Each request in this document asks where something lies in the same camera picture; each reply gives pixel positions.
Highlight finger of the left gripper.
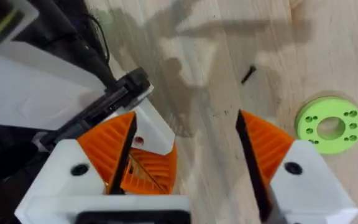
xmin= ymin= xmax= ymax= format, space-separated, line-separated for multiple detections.
xmin=120 ymin=98 xmax=178 ymax=195

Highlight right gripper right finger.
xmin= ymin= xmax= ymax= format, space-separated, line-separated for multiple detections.
xmin=235 ymin=108 xmax=358 ymax=224

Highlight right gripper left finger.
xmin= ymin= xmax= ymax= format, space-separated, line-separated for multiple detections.
xmin=29 ymin=111 xmax=138 ymax=197

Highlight black screw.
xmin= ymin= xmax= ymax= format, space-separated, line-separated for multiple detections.
xmin=240 ymin=64 xmax=257 ymax=85

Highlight green disc with holes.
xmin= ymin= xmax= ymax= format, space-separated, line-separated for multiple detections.
xmin=294 ymin=96 xmax=358 ymax=156

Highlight black cable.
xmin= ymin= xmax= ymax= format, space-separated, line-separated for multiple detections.
xmin=88 ymin=14 xmax=111 ymax=65

